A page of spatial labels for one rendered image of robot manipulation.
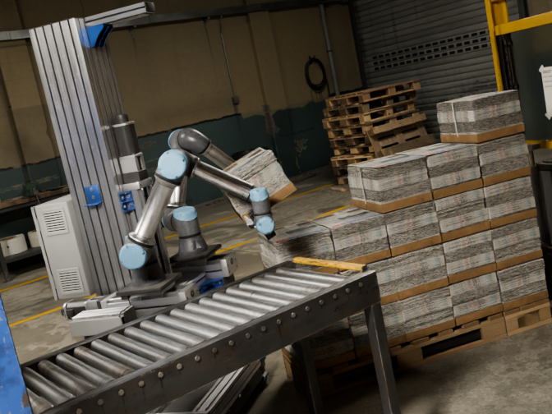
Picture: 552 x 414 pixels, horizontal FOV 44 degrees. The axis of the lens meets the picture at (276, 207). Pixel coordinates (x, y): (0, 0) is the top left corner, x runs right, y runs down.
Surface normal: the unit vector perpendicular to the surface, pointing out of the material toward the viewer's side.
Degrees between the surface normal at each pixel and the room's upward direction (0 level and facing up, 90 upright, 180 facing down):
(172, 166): 84
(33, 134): 90
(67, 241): 90
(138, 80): 90
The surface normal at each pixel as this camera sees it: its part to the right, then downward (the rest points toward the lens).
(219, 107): 0.59, 0.01
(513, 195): 0.29, 0.10
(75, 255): -0.29, 0.22
